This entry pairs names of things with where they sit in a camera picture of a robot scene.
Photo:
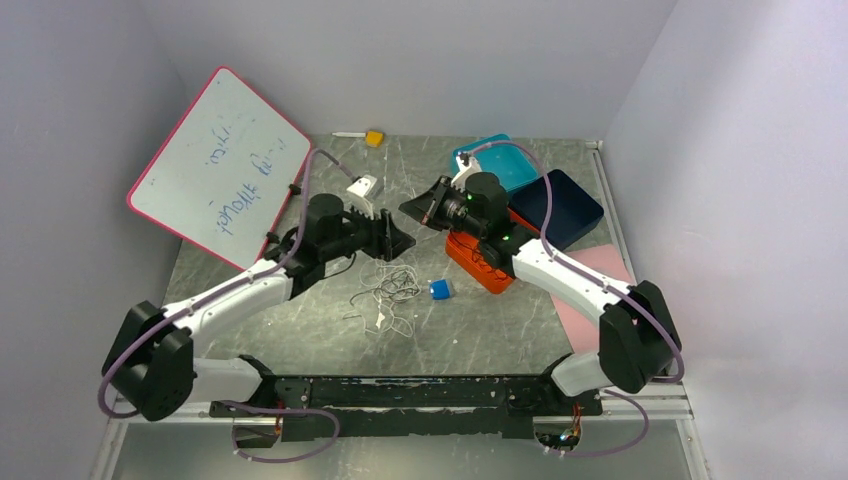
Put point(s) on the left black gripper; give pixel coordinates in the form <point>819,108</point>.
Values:
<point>386,242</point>

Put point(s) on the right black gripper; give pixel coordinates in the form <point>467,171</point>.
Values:
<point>426,209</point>

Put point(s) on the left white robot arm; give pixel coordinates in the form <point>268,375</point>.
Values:
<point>151,369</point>

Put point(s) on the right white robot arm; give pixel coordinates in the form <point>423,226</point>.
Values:
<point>637,336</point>

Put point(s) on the orange plastic box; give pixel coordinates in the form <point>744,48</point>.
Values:
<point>474,262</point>

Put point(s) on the blue white small block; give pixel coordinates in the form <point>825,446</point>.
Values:
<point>441,289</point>

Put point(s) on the yellow small block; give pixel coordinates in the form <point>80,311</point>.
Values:
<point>374,138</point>

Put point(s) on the teal plastic box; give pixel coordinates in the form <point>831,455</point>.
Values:
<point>508,163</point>

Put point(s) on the navy plastic box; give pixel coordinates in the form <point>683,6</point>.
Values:
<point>574,212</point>

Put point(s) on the pink-framed whiteboard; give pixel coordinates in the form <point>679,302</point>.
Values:
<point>222,177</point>

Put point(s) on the pink mat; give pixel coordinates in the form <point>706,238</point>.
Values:
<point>579,318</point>

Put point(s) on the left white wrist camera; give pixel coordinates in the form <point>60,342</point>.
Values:
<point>362,194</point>

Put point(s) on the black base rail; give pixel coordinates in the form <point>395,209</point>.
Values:
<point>393,406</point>

